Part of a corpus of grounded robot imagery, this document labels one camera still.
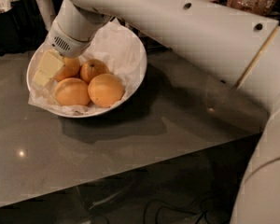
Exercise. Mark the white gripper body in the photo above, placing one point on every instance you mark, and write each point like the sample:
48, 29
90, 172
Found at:
66, 46

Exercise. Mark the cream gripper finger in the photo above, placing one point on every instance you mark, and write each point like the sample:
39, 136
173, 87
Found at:
49, 66

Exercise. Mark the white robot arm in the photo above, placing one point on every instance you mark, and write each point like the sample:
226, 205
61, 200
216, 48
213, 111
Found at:
241, 48

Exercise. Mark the white bowl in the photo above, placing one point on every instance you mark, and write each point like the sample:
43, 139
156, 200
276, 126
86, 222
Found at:
130, 62

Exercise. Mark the orange with stem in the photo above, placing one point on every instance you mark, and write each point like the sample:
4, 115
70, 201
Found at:
91, 69

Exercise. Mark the white cup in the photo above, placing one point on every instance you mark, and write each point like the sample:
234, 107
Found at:
47, 11

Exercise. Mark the white paper liner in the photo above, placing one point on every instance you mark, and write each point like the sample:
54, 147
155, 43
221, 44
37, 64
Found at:
118, 50

